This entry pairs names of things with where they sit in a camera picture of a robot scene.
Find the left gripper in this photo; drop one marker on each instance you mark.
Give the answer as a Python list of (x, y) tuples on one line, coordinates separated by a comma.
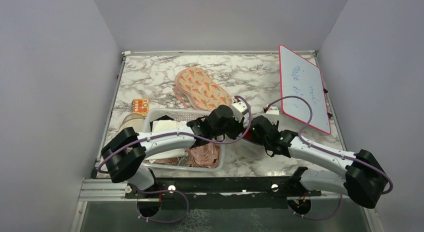
[(238, 128)]

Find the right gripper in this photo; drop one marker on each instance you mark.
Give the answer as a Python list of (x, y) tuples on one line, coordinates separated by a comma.
[(257, 138)]

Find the peach lace bra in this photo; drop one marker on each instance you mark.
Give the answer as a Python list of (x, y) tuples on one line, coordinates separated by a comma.
[(205, 156)]

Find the red bra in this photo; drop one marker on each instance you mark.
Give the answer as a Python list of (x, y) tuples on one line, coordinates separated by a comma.
[(249, 135)]

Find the white mesh laundry bag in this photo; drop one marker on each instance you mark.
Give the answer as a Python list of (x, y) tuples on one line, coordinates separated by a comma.
[(251, 150)]

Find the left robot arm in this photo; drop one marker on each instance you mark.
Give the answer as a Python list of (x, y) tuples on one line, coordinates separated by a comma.
[(124, 154)]

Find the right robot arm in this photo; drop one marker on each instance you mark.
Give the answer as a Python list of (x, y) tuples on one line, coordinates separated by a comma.
[(356, 175)]

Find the white plastic laundry basket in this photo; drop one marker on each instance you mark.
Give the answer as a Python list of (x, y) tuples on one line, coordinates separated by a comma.
[(179, 115)]

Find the floral tulip pattern pouch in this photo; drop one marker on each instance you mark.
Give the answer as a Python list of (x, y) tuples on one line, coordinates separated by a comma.
[(202, 92)]

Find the pink framed whiteboard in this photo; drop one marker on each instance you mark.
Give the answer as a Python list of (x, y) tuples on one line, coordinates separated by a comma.
[(302, 78)]

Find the white cloth garment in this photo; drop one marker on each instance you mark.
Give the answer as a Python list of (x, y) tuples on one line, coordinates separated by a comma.
[(164, 126)]

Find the orange card packet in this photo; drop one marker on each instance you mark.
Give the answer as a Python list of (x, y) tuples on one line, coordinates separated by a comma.
[(140, 106)]

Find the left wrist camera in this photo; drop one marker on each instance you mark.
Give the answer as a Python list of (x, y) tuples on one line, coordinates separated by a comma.
[(239, 108)]

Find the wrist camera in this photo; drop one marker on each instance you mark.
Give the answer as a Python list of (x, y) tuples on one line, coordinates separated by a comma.
[(239, 108), (271, 110)]

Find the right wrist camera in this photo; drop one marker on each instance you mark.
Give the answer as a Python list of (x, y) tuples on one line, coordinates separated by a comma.
[(271, 110)]

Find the black front mounting rail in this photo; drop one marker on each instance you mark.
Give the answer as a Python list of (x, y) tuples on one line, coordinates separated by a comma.
[(215, 193)]

